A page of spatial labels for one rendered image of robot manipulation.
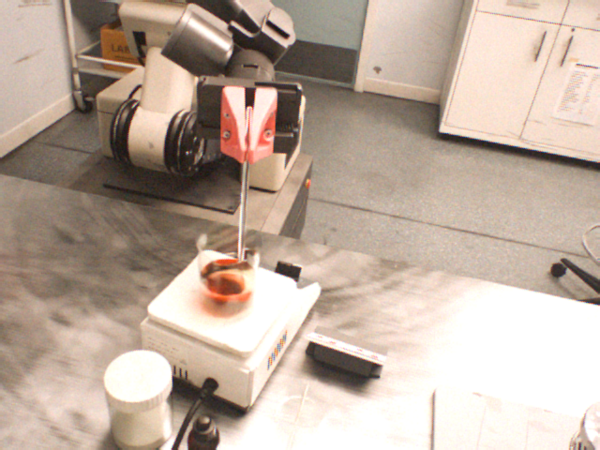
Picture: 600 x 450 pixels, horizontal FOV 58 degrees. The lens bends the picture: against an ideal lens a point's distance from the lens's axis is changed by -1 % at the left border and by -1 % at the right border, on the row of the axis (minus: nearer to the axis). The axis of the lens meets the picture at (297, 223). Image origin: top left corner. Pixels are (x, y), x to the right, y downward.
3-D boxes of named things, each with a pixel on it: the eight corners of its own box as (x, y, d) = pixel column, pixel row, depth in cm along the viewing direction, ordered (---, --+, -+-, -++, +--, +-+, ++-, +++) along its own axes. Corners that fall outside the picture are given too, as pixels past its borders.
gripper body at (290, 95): (303, 90, 52) (298, 64, 58) (196, 82, 51) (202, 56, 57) (296, 150, 56) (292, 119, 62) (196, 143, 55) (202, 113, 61)
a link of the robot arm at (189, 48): (296, 19, 65) (257, 67, 71) (213, -42, 61) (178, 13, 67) (281, 77, 57) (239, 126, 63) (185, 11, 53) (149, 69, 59)
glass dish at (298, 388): (329, 400, 58) (332, 386, 57) (323, 445, 54) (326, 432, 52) (278, 390, 59) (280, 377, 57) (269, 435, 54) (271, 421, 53)
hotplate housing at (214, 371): (231, 267, 75) (232, 218, 70) (320, 300, 71) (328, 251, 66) (127, 383, 57) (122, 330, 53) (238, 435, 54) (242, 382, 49)
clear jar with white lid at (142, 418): (178, 449, 52) (176, 395, 47) (112, 462, 50) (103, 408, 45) (170, 397, 56) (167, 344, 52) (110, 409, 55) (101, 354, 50)
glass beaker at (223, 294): (204, 280, 59) (205, 216, 54) (262, 290, 59) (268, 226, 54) (186, 326, 53) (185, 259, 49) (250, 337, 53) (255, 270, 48)
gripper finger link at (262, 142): (280, 123, 45) (277, 82, 53) (193, 117, 45) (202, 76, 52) (274, 192, 49) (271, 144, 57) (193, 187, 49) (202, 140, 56)
